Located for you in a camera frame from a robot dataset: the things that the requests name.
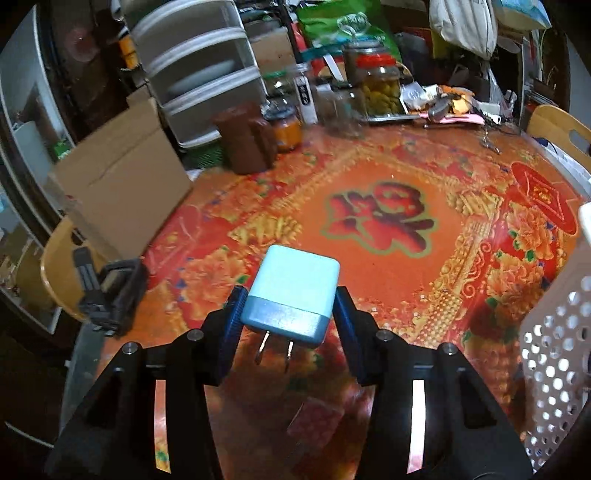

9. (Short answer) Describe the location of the white perforated plastic basket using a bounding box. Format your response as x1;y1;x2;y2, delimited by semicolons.
519;203;590;474

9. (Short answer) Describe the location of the light blue wall charger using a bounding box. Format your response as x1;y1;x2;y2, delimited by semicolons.
240;245;341;368

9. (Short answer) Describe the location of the black clamp on chair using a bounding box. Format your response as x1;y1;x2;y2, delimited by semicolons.
72;247;148;336

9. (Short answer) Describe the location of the wooden chair left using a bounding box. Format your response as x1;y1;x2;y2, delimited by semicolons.
40;216;89;323

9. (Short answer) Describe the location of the wooden chair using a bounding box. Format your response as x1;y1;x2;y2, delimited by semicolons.
526;104;591;171
40;216;89;323

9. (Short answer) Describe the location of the cardboard box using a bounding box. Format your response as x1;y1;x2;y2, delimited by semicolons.
46;99;192;261

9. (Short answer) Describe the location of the brown ceramic jar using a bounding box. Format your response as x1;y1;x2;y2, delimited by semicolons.
212;102;277;175

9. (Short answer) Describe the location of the wooden chair right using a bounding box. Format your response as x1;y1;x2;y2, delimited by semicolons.
526;104;591;171

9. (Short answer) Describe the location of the orange sauce jar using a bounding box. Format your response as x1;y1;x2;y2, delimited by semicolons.
263;105;303;152

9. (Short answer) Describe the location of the red-lid pickle jar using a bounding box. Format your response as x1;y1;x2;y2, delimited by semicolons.
356;53;405;117

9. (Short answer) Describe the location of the white plastic drawer tower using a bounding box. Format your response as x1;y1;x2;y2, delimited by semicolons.
120;0;266;150

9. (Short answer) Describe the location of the beige canvas tote bag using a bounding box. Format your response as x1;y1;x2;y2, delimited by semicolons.
429;0;498;60

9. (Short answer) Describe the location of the green shopping bag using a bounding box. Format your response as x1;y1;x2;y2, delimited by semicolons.
295;0;402;61

